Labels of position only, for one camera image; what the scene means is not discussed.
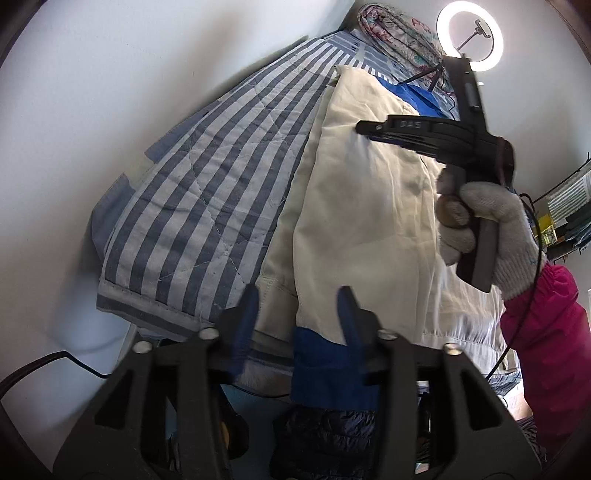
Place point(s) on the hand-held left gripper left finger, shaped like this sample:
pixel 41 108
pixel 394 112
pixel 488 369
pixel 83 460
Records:
pixel 244 321

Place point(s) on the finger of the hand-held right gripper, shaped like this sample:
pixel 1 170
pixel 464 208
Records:
pixel 411 134

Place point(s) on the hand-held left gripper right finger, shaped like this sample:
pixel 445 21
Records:
pixel 348 321

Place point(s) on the cream and blue jacket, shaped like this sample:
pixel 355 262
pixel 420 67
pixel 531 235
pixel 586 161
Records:
pixel 369 221

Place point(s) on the person's right hand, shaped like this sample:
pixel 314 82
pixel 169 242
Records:
pixel 517 230

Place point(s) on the blue checked bedsheet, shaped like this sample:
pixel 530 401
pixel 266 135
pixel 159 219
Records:
pixel 369 60

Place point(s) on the cluttered storage rack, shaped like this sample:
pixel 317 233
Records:
pixel 572 198

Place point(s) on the dark puffer jacket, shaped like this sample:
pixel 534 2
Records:
pixel 323 443

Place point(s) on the blue striped quilted blanket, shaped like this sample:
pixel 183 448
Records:
pixel 207 184

